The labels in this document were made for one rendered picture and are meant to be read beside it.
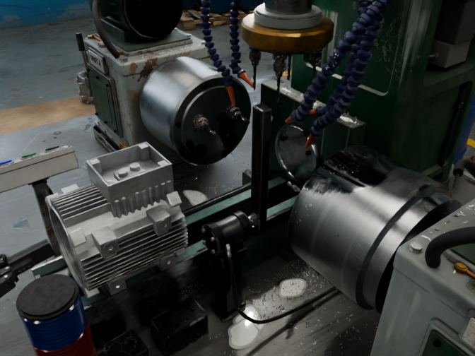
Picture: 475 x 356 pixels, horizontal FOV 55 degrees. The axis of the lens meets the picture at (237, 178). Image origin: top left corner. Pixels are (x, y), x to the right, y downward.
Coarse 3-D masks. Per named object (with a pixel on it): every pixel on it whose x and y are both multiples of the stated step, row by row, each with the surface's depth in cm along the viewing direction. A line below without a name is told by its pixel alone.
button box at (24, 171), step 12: (36, 156) 96; (48, 156) 97; (60, 156) 98; (72, 156) 99; (0, 168) 92; (12, 168) 93; (24, 168) 94; (36, 168) 96; (48, 168) 97; (60, 168) 98; (72, 168) 100; (0, 180) 92; (12, 180) 93; (24, 180) 95; (36, 180) 96; (0, 192) 92
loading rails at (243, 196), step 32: (192, 224) 103; (288, 224) 108; (192, 256) 91; (256, 256) 106; (288, 256) 108; (128, 288) 84; (160, 288) 90; (192, 288) 96; (96, 320) 83; (128, 320) 88
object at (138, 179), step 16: (144, 144) 87; (112, 160) 85; (128, 160) 87; (144, 160) 87; (160, 160) 84; (96, 176) 79; (112, 176) 83; (128, 176) 81; (144, 176) 78; (160, 176) 81; (112, 192) 76; (128, 192) 78; (144, 192) 80; (160, 192) 82; (112, 208) 78; (128, 208) 80
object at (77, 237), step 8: (176, 192) 83; (48, 200) 81; (168, 200) 82; (176, 200) 82; (72, 232) 74; (80, 232) 74; (72, 240) 73; (80, 240) 74; (176, 256) 89; (96, 288) 81; (88, 296) 80
